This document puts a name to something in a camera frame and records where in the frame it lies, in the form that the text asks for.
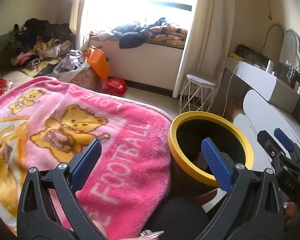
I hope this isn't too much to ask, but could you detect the dark blue jacket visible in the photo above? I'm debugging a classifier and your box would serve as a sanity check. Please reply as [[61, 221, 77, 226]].
[[111, 24, 148, 49]]

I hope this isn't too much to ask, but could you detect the right human hand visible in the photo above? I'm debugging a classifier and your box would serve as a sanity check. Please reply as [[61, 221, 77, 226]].
[[283, 202, 300, 228]]

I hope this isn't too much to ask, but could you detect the pink cartoon fleece blanket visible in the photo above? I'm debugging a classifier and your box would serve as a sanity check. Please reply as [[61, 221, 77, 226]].
[[0, 77, 172, 239]]

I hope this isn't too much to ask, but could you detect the orange paper bag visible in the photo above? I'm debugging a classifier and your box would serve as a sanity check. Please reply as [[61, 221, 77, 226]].
[[82, 46, 110, 80]]

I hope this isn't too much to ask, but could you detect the left human hand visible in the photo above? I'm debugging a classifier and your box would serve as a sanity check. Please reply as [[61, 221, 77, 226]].
[[89, 212, 164, 240]]

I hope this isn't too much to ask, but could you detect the yellow rimmed black trash bin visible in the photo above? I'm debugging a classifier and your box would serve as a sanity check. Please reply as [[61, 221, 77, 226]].
[[167, 111, 254, 198]]

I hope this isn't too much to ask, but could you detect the pile of dark clothes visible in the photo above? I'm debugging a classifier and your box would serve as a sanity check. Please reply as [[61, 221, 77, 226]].
[[11, 18, 76, 67]]

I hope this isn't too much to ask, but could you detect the red plastic bag on floor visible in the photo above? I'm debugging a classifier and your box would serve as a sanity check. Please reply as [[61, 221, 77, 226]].
[[101, 78, 127, 96]]

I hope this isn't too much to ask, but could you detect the white wire stool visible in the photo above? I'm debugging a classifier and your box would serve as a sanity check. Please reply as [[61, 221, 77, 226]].
[[178, 73, 218, 113]]

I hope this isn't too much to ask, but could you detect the white round chair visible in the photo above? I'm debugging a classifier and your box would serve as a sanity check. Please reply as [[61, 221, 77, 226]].
[[233, 89, 300, 171]]

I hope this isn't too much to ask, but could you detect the floral laundry basket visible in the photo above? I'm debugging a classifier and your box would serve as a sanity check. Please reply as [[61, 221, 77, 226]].
[[70, 67, 102, 92]]

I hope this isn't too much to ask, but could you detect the beige curtain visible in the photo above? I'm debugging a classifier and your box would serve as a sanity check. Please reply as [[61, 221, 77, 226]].
[[172, 0, 235, 98]]

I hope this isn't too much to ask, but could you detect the white dressing table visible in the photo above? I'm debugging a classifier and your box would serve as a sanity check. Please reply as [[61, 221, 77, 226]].
[[212, 56, 300, 115]]

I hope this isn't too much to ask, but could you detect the orange patterned sill cushion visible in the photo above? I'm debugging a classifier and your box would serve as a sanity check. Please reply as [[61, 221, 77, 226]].
[[147, 23, 187, 48]]

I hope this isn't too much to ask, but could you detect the lavender garment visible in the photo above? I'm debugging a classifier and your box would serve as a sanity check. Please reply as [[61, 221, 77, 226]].
[[51, 50, 85, 82]]

